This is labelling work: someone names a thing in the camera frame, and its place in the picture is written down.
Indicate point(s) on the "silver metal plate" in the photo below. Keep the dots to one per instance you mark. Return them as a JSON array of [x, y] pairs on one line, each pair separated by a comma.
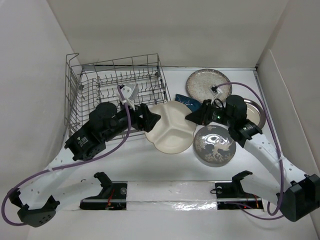
[[255, 113]]

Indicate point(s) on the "grey tree pattern plate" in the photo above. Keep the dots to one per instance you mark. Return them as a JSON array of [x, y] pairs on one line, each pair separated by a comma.
[[214, 146]]

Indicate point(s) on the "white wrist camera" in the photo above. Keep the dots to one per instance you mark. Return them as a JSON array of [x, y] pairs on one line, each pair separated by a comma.
[[127, 93], [217, 93]]

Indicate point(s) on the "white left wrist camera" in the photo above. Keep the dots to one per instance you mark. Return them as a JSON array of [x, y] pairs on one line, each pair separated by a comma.
[[127, 93]]

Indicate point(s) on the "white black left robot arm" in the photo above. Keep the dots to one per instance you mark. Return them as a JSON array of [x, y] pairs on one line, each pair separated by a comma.
[[44, 196]]

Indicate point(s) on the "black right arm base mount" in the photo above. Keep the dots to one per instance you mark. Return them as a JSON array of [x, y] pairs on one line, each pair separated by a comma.
[[231, 196]]

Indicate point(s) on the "cream divided plate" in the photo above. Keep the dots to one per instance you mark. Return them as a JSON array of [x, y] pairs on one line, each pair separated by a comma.
[[172, 134]]

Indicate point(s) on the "speckled beige round plate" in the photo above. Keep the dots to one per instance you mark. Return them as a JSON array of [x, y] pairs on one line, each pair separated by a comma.
[[200, 82]]

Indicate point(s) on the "blue shell shaped dish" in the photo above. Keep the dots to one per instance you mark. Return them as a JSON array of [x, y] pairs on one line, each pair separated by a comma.
[[189, 102]]

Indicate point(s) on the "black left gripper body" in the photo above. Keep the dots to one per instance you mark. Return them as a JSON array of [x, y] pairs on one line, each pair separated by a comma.
[[136, 122]]

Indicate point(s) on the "silver metal rail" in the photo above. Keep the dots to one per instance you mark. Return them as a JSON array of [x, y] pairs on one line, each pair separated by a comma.
[[96, 203]]

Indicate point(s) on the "grey wire dish rack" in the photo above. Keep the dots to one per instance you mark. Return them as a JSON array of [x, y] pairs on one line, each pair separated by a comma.
[[89, 84]]

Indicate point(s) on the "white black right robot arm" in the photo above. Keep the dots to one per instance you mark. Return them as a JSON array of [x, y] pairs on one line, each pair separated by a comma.
[[296, 193]]

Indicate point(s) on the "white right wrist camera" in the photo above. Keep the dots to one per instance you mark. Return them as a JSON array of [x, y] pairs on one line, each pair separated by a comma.
[[217, 93]]

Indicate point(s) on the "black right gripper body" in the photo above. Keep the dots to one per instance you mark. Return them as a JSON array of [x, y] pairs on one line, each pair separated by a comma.
[[211, 113]]

